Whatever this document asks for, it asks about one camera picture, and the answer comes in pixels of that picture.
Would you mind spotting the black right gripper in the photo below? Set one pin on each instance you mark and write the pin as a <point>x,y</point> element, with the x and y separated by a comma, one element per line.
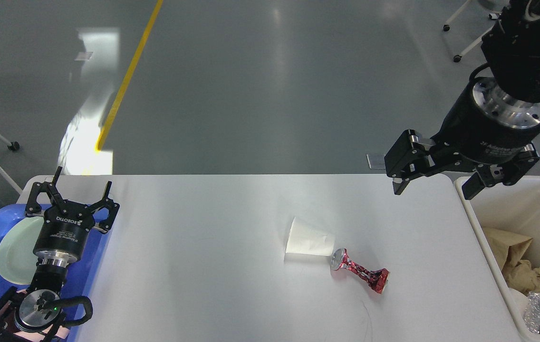
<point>485,125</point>

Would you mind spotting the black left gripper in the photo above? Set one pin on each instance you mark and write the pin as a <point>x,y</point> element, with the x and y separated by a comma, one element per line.
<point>67,225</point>

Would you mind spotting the light green plate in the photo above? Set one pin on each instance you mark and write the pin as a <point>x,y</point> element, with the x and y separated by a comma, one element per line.
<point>17,260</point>

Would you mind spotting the red snack wrapper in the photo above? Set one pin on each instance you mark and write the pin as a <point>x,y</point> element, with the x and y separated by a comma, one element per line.
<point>376,280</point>

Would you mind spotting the aluminium foil sheet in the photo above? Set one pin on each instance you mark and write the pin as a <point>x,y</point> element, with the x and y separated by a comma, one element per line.
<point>531,314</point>

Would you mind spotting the white paper cup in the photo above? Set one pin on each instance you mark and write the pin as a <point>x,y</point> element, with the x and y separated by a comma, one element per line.
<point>309,243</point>
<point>521,301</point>

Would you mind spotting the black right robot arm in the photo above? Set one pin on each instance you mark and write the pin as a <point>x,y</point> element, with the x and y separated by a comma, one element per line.
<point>512,52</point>

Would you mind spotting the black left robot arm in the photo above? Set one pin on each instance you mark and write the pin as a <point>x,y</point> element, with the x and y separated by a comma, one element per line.
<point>51,274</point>

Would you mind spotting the floor socket cover left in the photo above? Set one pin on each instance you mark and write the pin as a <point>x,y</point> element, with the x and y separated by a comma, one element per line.
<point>376,161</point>

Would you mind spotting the brown paper in bin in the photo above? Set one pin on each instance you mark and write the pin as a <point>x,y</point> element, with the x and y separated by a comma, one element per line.
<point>507,247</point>

